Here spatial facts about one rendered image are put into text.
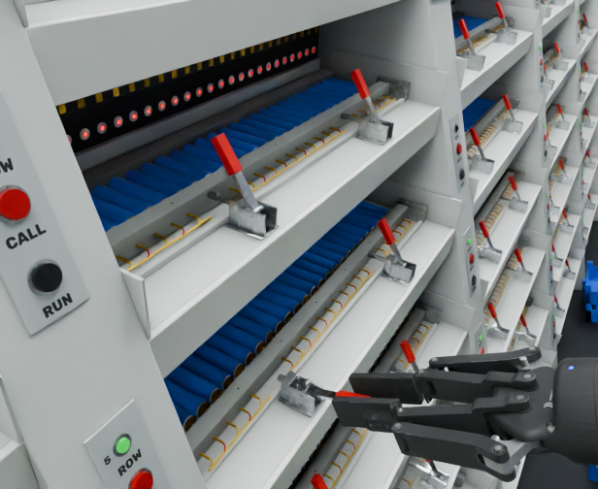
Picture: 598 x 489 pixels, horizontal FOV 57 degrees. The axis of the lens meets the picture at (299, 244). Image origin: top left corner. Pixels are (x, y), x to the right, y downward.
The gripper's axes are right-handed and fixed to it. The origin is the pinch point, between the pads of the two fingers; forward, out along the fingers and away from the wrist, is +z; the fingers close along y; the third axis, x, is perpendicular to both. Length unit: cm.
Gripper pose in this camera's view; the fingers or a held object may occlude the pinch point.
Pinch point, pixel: (376, 400)
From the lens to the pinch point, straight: 53.5
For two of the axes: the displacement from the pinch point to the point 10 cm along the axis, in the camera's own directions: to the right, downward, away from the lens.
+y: 5.1, -4.4, 7.4
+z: -7.7, 1.4, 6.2
